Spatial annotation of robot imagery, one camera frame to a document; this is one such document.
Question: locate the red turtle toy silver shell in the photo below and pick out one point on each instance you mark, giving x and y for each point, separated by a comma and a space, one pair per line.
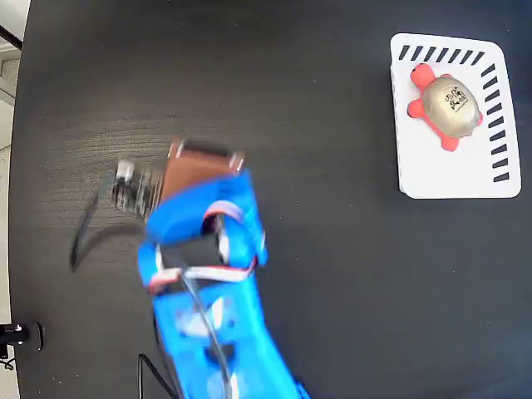
451, 106

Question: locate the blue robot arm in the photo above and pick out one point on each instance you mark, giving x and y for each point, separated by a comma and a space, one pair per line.
224, 332

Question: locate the white plastic tray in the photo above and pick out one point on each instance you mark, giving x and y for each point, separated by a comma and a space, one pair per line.
424, 166

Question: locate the black diagonal bar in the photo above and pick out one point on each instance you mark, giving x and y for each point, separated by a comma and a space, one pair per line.
10, 36

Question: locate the black table clamp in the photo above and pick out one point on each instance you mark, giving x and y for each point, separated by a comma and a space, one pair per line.
25, 334

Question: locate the bare circuit board camera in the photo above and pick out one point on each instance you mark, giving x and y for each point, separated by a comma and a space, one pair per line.
133, 191

